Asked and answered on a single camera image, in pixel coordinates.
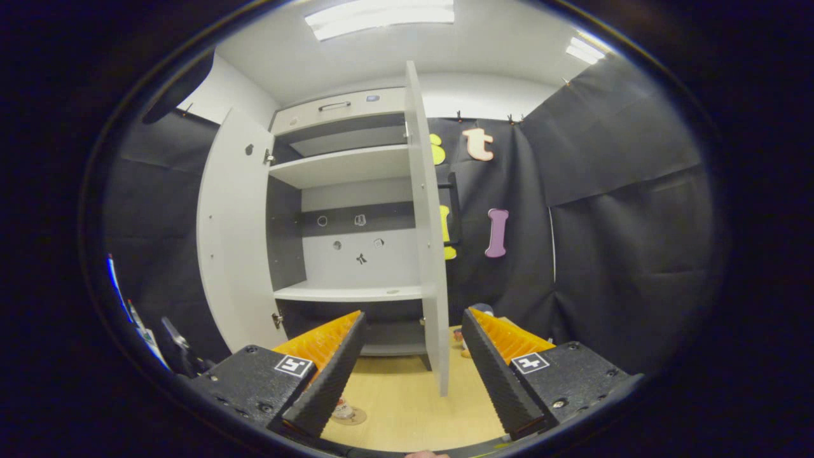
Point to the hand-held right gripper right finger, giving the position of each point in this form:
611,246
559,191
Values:
496,375

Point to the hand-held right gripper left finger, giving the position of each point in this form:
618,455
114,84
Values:
334,375

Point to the clear bottle with red label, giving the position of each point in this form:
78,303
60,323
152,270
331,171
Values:
342,408

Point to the round brown coaster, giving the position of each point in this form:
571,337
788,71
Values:
357,417

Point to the white cabinet door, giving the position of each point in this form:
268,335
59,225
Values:
432,254
238,242

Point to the white cabinet shelf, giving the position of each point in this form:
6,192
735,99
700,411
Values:
350,292
343,166

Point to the white cabinet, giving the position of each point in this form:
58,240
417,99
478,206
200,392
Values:
356,172

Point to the white cabinet drawer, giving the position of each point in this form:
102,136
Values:
299,117

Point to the penguin plush toy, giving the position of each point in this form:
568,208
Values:
481,310

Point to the black backdrop cloth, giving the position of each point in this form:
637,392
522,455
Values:
623,267

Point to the small ceiling light panel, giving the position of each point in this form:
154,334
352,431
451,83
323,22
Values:
584,51

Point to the large ceiling light panel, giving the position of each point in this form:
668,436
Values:
381,16

